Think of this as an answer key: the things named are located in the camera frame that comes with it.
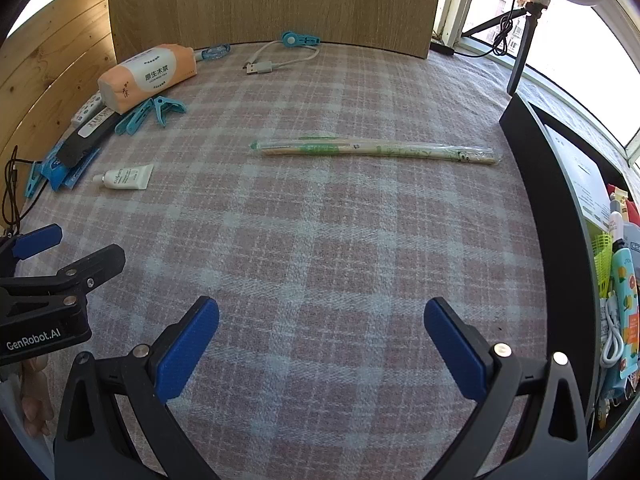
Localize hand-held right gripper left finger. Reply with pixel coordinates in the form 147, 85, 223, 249
53, 296, 221, 480

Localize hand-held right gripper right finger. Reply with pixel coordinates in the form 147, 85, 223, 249
423, 297, 591, 480

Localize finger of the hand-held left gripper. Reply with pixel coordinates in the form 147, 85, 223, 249
0, 244, 127, 311
0, 224, 64, 277

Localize blue wet wipes pouch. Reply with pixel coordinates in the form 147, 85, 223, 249
40, 150, 71, 192

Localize black wet wipes pack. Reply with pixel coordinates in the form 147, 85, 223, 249
52, 107, 121, 168

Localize white star print tissue pack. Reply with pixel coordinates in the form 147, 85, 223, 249
70, 91, 108, 128

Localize black storage box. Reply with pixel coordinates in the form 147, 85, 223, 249
499, 92, 640, 456

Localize orange and white tissue pack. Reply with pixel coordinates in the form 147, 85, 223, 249
97, 45, 197, 113

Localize disposable chopsticks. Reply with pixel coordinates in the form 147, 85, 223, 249
250, 136, 501, 166

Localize clear eye drop bottle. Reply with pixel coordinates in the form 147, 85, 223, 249
192, 44, 232, 63

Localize person's left hand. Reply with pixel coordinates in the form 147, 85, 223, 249
20, 357, 55, 438

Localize blue sachet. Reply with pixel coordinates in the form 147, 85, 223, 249
62, 147, 104, 191

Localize small white tube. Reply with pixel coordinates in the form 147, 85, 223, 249
92, 164, 154, 191

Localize green mesh piece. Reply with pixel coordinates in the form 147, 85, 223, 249
592, 232, 615, 298

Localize fruit print pouch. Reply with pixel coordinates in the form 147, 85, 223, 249
597, 247, 640, 401

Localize small white bottle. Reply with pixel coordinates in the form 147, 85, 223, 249
607, 212, 626, 251

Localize white paper box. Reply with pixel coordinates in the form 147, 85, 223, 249
542, 125, 613, 236

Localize black tripod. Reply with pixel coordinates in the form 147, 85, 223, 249
460, 0, 551, 96

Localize blue round clip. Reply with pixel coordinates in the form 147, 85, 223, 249
280, 31, 321, 48

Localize wooden board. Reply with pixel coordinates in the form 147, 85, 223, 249
107, 0, 446, 61

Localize thin black cable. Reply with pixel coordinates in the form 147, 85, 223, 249
0, 145, 46, 236

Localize coiled white cable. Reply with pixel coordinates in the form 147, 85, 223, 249
597, 297, 626, 371

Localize white usb cable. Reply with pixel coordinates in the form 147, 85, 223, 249
243, 40, 320, 76

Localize black cable with inline switch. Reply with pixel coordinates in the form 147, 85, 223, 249
430, 0, 526, 58

